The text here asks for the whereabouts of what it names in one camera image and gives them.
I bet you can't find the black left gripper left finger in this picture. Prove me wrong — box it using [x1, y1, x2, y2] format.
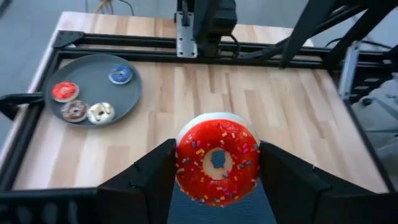
[96, 138, 177, 224]

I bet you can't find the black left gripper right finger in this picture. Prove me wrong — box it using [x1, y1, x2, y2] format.
[259, 140, 376, 224]

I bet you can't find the small red sprinkled donut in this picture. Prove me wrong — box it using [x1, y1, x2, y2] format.
[175, 112, 261, 208]
[51, 81, 80, 103]

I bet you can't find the small cream donut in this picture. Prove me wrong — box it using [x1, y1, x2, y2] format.
[87, 101, 116, 125]

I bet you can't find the small brown sprinkled donut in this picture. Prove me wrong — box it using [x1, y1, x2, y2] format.
[60, 100, 90, 123]

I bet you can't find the small blue sprinkled donut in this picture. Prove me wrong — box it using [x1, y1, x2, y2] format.
[108, 64, 134, 85]

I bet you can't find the round dark woven placemat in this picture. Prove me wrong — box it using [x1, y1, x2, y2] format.
[167, 179, 277, 224]

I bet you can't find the grey plate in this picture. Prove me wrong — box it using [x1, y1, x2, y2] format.
[45, 54, 144, 128]

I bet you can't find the black aluminium rig frame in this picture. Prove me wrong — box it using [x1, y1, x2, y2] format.
[0, 0, 398, 200]

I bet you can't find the yellow wire bundle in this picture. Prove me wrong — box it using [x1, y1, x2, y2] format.
[93, 0, 113, 14]

